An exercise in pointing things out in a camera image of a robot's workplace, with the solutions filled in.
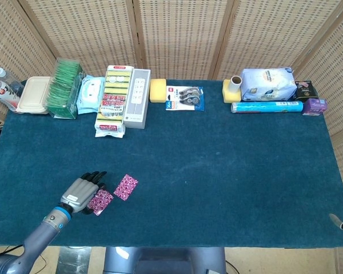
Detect shiny metal base plate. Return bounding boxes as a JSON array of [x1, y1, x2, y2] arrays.
[[58, 247, 92, 274]]

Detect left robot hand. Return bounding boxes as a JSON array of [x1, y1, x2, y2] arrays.
[[59, 171, 108, 215]]

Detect white blue tissue bag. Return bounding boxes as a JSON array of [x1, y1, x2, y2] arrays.
[[240, 67, 298, 102]]

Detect pink patterned rectangular block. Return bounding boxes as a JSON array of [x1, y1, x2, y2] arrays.
[[87, 188, 114, 216], [113, 174, 139, 202]]

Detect black snack packet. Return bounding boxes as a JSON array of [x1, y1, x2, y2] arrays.
[[294, 80, 318, 103]]

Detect yellow sponge with paper cup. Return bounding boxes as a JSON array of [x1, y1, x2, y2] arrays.
[[222, 79, 243, 104]]

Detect yellow sponge multipack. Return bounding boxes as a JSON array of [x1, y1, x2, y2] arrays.
[[94, 65, 134, 139]]

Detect light blue wet wipes pack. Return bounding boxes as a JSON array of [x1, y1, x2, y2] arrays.
[[76, 74, 106, 115]]

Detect grey robot torso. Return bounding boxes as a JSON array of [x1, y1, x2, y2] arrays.
[[103, 247, 227, 274]]

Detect white label bottle black cap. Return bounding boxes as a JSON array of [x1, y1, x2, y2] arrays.
[[0, 76, 21, 112]]

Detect small purple box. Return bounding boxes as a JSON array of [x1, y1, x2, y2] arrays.
[[302, 98, 329, 116]]

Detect white power strip box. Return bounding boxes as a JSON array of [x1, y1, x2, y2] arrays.
[[122, 68, 151, 130]]

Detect woven bamboo folding screen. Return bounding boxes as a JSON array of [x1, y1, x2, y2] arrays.
[[0, 0, 343, 274]]

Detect correction tape blister pack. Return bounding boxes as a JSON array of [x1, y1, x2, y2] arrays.
[[165, 84, 206, 112]]

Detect clear box green tea bags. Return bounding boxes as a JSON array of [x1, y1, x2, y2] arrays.
[[45, 58, 87, 120]]

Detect white paper roll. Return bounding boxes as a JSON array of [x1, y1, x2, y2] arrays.
[[230, 75, 244, 91]]

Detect beige lidded lunch box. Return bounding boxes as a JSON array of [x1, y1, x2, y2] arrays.
[[16, 76, 52, 115]]

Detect blue plastic wrap roll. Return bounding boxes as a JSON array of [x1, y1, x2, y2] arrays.
[[230, 100, 304, 114]]

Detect teal felt table mat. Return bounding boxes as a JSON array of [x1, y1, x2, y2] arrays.
[[0, 79, 343, 248]]

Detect clear bottle white cap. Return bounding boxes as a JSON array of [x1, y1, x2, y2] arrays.
[[0, 67, 25, 96]]

